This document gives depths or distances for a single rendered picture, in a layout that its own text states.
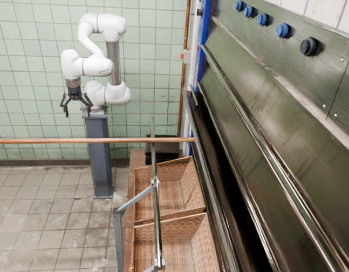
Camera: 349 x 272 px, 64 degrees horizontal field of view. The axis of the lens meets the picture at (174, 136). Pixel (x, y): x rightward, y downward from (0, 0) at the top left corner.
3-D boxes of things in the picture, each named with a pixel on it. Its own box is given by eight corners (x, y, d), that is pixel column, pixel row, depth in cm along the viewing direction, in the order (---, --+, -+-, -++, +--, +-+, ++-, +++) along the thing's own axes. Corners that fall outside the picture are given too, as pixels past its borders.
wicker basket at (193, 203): (190, 179, 245) (193, 154, 230) (202, 234, 198) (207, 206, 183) (133, 182, 239) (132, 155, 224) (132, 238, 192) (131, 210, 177)
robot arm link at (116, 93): (108, 97, 256) (132, 98, 258) (105, 108, 244) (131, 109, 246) (97, 9, 204) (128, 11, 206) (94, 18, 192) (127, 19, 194)
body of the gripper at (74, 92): (82, 83, 174) (83, 97, 179) (67, 83, 173) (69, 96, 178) (80, 88, 168) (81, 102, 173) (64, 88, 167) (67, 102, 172)
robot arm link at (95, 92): (87, 100, 255) (84, 77, 243) (108, 101, 257) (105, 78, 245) (83, 109, 242) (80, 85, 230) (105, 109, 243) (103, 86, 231)
